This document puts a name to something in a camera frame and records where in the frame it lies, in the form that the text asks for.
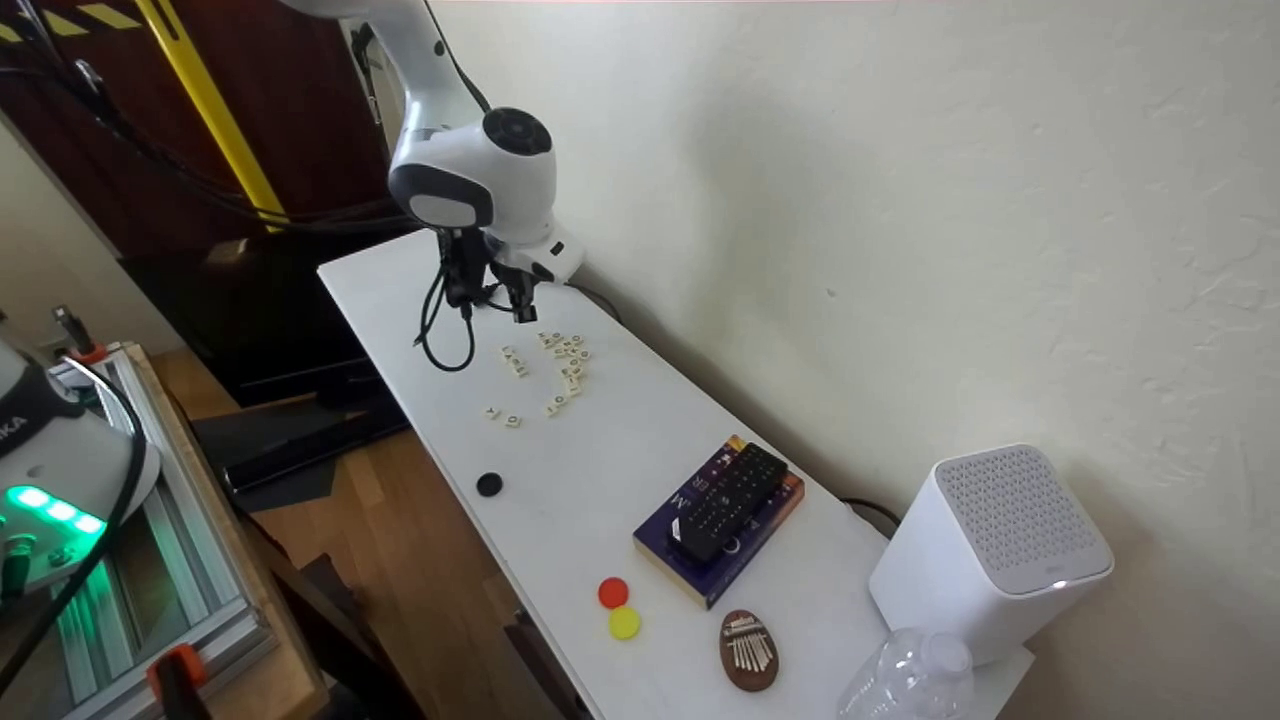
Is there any black cable over device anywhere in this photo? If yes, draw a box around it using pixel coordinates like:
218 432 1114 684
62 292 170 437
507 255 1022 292
0 355 152 675

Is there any black power strip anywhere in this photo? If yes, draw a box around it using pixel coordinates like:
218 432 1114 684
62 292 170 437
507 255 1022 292
666 440 793 562

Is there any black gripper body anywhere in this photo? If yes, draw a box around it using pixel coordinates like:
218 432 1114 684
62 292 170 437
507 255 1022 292
484 252 551 302

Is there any clear plastic bottle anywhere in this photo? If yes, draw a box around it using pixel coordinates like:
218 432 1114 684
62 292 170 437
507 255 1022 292
836 628 984 720

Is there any brown oval object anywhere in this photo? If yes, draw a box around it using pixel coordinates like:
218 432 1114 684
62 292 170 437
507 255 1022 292
716 607 785 696

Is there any long yellow bar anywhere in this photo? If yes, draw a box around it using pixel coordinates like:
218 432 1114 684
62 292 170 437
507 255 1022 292
131 0 296 231

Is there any flat game board box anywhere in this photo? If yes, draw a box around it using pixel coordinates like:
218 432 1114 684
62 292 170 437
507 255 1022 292
629 432 807 613

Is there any black flat floor plate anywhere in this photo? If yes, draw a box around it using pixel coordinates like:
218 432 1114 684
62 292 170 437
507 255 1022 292
192 391 412 517

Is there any grey device with green lights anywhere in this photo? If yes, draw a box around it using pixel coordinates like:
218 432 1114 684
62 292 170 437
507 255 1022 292
0 335 170 632

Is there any black speaker power cable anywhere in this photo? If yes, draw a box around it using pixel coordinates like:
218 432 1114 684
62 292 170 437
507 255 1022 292
836 492 905 535

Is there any orange clamp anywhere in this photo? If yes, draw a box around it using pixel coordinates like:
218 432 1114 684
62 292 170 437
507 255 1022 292
143 640 213 705

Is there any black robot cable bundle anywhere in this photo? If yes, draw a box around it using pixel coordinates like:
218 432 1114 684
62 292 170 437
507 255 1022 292
0 36 507 375

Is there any white box speaker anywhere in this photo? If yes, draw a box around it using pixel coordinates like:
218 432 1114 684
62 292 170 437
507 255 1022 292
870 445 1121 672

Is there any dark wooden cabinet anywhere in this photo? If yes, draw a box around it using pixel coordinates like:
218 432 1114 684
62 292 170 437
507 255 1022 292
0 0 431 402

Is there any aluminium profile frame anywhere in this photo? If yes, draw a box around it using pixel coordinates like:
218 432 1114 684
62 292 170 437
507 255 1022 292
52 335 276 720

